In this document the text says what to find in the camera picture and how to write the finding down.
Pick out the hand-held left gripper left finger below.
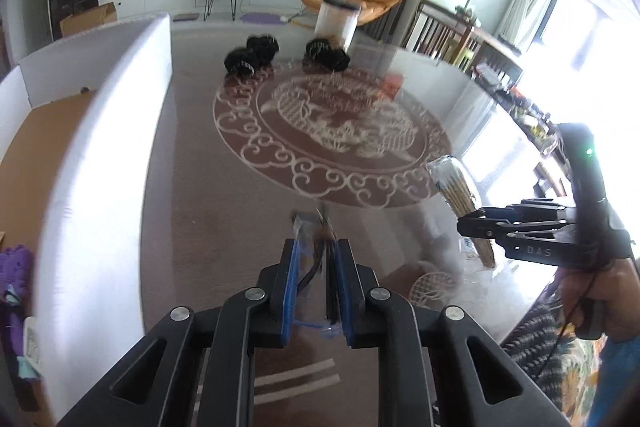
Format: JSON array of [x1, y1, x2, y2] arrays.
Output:
[[57, 237, 303, 427]]

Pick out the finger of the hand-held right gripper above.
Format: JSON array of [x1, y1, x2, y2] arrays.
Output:
[[481, 202, 577, 223], [456, 213, 571, 243]]

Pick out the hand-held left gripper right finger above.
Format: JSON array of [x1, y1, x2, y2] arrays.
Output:
[[334, 237, 571, 427]]

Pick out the bag of bamboo skewers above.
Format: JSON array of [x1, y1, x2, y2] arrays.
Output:
[[425, 156, 496, 270]]

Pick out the black-framed eyeglasses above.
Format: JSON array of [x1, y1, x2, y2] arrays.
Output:
[[291, 206, 337, 339]]

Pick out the white cardboard storage box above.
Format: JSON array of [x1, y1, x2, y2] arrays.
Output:
[[0, 13, 173, 427]]

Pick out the purple cartoon toy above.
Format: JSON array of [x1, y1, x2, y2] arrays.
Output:
[[0, 244, 37, 380]]

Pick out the person's right hand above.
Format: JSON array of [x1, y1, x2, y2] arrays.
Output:
[[556, 257, 639, 341]]

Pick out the cluttered wooden side table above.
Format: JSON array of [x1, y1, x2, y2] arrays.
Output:
[[470, 32, 576, 198]]

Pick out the person's patterned clothing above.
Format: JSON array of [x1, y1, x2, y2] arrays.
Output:
[[500, 302, 601, 427]]

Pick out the dark wooden chair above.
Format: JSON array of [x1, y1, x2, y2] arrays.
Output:
[[402, 0, 476, 68]]

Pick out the black fuzzy hair clip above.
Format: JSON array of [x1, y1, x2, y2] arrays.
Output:
[[224, 47, 261, 76], [246, 34, 279, 66], [304, 38, 351, 72]]

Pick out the clear plastic jar black lid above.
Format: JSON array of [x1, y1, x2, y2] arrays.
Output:
[[314, 0, 362, 52]]

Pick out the brown cardboard box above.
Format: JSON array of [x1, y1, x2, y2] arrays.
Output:
[[60, 3, 118, 38]]

